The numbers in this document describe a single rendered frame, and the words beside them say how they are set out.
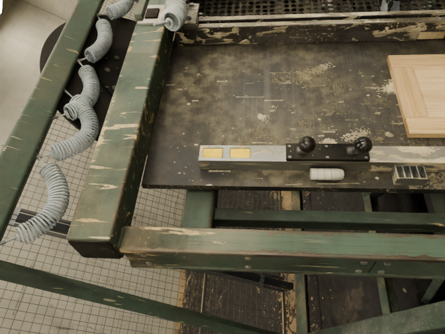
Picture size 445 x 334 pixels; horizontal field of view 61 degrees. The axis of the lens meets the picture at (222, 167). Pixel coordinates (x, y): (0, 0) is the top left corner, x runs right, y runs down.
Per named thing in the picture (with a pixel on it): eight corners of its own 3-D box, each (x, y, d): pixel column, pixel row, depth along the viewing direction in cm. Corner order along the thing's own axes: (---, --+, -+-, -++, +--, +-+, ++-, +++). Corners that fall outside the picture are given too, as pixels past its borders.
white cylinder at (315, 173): (310, 182, 95) (342, 182, 94) (311, 175, 92) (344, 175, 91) (308, 172, 96) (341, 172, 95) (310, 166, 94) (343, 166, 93)
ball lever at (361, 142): (359, 159, 94) (375, 152, 80) (343, 159, 94) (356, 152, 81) (358, 144, 94) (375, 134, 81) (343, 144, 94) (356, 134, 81)
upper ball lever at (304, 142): (309, 159, 95) (317, 152, 82) (294, 158, 95) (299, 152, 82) (309, 144, 95) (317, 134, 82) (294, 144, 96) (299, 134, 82)
